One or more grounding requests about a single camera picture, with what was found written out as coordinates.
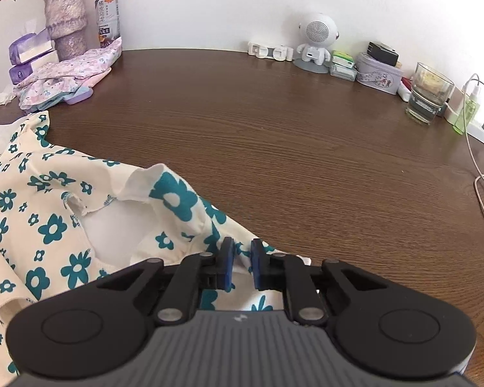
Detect small green white boxes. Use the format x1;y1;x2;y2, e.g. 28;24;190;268
329;64;357;82

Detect green spray bottle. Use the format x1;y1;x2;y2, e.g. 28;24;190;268
452;84;481;135

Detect purple textured vase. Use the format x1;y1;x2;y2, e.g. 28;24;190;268
44;0;88;61

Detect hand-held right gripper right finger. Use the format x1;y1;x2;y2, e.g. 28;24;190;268
251;238;388;325

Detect pink floral garment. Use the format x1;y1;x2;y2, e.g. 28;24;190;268
14;36;123;109

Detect square glass cup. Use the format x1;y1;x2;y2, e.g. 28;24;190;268
405;62;456;125

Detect black charger adapter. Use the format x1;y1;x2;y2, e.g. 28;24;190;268
367;41;400;67

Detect purple tissue pack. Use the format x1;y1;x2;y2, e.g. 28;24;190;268
9;20;54;65
9;50;59;85

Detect green white small box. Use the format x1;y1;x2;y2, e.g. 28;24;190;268
331;50;356;67

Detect white robot-shaped speaker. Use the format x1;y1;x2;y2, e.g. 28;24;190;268
294;12;340;74

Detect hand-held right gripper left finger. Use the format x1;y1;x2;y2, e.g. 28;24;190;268
95;237;235;326

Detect red white tube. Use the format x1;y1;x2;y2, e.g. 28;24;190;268
397;76;413;102

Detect white plastic clips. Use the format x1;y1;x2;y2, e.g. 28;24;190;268
248;41;294;62

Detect beige charging cable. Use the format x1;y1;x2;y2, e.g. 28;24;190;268
465;127;484;248

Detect plastic tea bottle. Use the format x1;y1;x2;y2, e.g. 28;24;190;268
95;0;122;49

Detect cream dress with teal flowers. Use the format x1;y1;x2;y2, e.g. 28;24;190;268
0;111;313;387

